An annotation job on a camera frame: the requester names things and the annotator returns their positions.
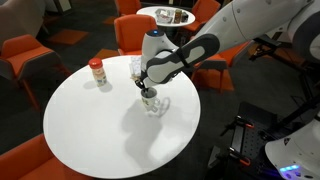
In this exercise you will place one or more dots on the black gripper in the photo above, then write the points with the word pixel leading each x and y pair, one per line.
pixel 142 85

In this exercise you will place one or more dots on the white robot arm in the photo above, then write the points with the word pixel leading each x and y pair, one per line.
pixel 237 22

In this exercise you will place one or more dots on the white ceramic mug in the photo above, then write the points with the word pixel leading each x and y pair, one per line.
pixel 150 101

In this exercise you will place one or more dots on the red-lidded creamer jar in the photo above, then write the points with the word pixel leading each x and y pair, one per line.
pixel 98 72

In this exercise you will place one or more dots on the round white main table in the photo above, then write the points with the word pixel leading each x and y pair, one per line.
pixel 106 132

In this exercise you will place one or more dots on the orange chair behind table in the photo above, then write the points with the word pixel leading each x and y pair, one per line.
pixel 130 30

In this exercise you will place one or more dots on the small round white table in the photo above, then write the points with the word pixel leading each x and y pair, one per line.
pixel 151 12

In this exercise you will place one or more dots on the items on small table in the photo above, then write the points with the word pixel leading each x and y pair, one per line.
pixel 171 16

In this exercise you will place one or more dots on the orange chair far back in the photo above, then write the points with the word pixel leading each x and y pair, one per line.
pixel 126 7

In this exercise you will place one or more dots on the orange chair near small table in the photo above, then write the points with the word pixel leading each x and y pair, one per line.
pixel 203 10

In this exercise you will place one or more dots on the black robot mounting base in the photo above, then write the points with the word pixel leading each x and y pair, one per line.
pixel 274 154

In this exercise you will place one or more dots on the orange armchair right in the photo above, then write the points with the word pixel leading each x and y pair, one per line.
pixel 23 56

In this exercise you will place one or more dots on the orange chair front corner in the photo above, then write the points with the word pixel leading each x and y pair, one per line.
pixel 33 160

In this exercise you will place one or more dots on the orange-handled clamp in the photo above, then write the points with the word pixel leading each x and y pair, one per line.
pixel 233 153
pixel 238 121

